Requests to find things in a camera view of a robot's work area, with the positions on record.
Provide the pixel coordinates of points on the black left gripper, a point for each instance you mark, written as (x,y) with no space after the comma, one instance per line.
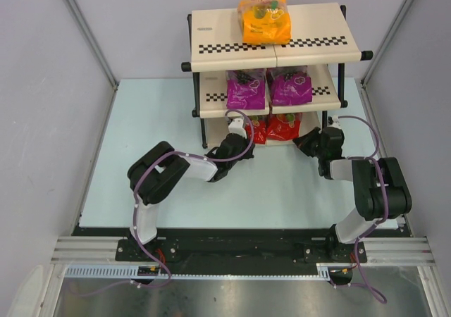
(238,145)

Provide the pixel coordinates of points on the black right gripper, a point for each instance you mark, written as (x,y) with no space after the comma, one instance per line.
(315,143)

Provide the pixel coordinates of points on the red fruit gummy bag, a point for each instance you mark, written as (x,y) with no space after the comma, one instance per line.
(283,126)
(259,127)

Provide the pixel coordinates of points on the purple grape gummy bag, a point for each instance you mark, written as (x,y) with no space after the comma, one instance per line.
(289,86)
(246,89)

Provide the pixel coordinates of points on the orange mango gummy bag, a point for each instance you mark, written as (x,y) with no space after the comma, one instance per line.
(264,22)

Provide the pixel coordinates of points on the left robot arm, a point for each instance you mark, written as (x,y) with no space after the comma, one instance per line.
(154,176)

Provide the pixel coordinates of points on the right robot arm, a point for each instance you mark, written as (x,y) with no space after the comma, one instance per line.
(379,188)

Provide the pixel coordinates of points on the beige three-tier shelf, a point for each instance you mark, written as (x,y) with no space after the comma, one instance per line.
(321,40)

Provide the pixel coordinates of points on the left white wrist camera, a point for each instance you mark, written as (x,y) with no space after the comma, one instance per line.
(237,126)

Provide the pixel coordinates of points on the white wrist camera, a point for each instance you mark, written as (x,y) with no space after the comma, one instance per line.
(237,126)
(334,122)

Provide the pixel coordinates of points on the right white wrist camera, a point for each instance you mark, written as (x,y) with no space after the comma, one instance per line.
(334,122)

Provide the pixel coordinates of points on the grey cable duct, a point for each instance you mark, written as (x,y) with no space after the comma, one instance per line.
(314,271)

